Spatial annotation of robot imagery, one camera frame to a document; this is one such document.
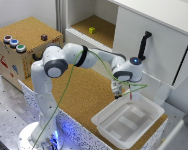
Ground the wooden drawer box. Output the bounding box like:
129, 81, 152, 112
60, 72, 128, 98
0, 16, 65, 92

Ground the green cable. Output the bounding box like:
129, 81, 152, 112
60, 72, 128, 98
31, 47, 149, 150

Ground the white sliding door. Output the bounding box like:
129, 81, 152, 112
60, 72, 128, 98
111, 5, 188, 90

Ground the yellow block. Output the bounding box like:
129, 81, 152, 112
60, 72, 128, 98
88, 26, 97, 35

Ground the green button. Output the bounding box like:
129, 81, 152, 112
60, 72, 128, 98
15, 43, 28, 54

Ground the black drawer handle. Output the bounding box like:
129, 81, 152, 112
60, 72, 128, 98
31, 52, 45, 63

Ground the blue button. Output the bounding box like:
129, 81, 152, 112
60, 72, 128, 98
9, 38, 20, 49

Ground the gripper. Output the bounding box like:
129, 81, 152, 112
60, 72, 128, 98
111, 79, 142, 102

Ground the white plastic box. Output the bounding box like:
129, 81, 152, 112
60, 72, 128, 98
90, 98, 166, 150

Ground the white cabinet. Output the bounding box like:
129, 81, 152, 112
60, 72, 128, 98
64, 0, 188, 108

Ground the purple block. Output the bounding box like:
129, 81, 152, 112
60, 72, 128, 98
40, 33, 49, 42

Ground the black door handle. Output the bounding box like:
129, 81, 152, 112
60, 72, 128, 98
137, 30, 153, 62

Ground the red button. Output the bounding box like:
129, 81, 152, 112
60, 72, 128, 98
3, 34, 13, 45

